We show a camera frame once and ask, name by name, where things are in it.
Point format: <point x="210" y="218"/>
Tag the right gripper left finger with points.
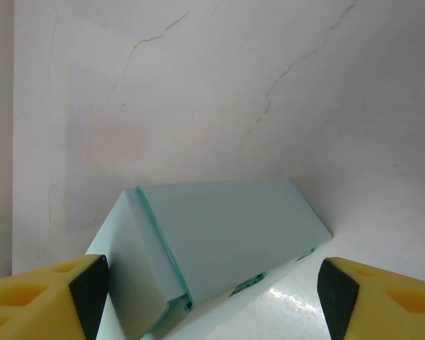
<point x="39" y="301"/>

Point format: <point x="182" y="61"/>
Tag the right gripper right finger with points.
<point x="375" y="301"/>

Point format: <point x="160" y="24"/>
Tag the light blue cloth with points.
<point x="216" y="241"/>

